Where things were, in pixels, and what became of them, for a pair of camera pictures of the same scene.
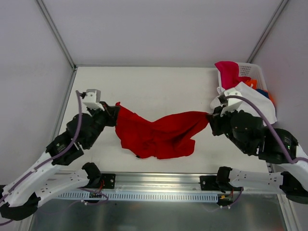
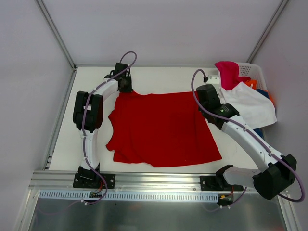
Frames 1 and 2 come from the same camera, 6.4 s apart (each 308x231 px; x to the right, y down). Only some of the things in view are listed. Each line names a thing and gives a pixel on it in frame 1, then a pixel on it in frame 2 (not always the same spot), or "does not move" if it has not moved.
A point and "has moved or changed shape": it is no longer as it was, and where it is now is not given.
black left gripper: [110, 114] to [125, 86]
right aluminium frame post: [267, 30] does not move
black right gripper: [215, 122] to [205, 94]
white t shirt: [259, 97] does not move
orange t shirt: [253, 83] does not move
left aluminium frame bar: [63, 107] does not move
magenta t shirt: [229, 74] does not move
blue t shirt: [265, 93] does not move
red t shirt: [171, 136] has moved or changed shape
